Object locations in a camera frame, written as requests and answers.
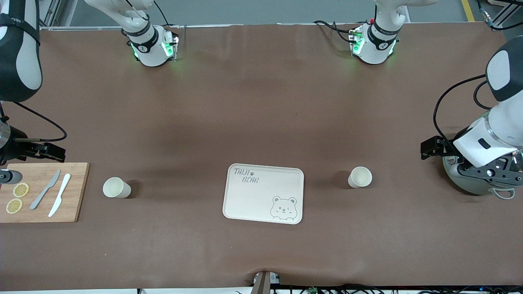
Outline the white cup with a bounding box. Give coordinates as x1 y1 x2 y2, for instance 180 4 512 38
103 177 132 199
348 166 373 189

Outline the cream tray with bear print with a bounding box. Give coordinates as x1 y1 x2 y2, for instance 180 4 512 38
222 163 305 225

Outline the grey plastic knife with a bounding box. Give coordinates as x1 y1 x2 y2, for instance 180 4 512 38
29 169 61 210

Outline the grey pot with glass lid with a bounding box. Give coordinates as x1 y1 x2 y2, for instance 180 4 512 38
443 116 523 200

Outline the white plastic knife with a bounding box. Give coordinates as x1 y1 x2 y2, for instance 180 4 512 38
48 174 72 218

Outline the wooden cutting board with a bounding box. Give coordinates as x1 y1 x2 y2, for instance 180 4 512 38
0 163 90 223

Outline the brown table cover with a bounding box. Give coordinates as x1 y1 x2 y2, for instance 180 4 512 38
0 22 523 291

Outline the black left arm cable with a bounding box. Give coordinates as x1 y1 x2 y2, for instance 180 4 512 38
433 75 491 154
473 80 494 111

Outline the aluminium frame profile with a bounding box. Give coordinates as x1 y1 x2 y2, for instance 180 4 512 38
476 0 523 31
39 0 78 27

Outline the black base cable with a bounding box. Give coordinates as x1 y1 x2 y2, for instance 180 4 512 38
313 20 356 43
153 0 170 27

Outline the grey metal bracket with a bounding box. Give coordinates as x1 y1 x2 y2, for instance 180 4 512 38
251 270 282 294

